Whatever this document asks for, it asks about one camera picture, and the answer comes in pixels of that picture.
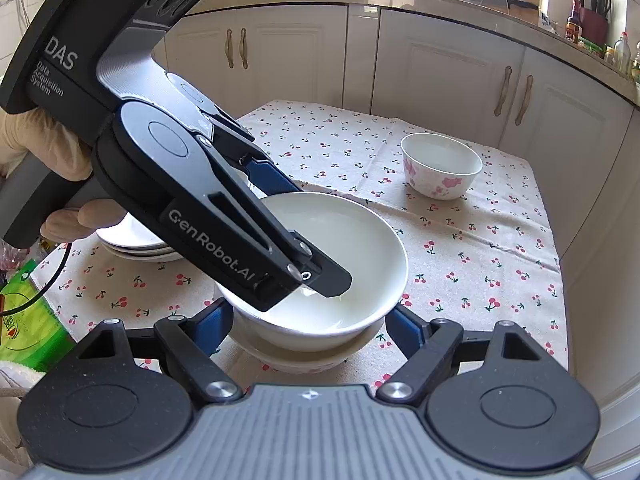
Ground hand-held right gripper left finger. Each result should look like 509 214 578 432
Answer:
75 298 243 403

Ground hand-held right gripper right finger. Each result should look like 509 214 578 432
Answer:
375 304 548 403

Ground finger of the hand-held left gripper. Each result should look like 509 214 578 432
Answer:
202 102 303 198
157 132 353 312

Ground white pink-flower bowl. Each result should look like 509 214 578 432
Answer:
227 310 388 375
400 132 484 201
214 191 409 353

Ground large white fruit-print plate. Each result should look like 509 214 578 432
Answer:
100 240 176 257

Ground small white plate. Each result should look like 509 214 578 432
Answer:
96 212 170 251

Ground person's left hand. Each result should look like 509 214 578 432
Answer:
0 107 127 244

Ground cherry-print tablecloth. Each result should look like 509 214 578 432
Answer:
30 99 571 401

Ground white cabinet door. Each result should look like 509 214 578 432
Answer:
237 5 347 116
376 7 526 148
152 10 240 126
500 47 638 261

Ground green plastic bag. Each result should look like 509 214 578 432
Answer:
0 259 76 376

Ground white knit garment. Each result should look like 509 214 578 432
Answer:
0 357 48 411

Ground black cleaver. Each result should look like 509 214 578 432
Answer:
461 0 522 12

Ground dark sauce bottle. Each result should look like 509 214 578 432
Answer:
565 0 584 44

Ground clear oil bottle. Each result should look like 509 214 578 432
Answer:
612 32 632 77

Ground dark red knife block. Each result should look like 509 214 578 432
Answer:
577 0 613 47

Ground black cable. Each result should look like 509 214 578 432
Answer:
0 241 72 320

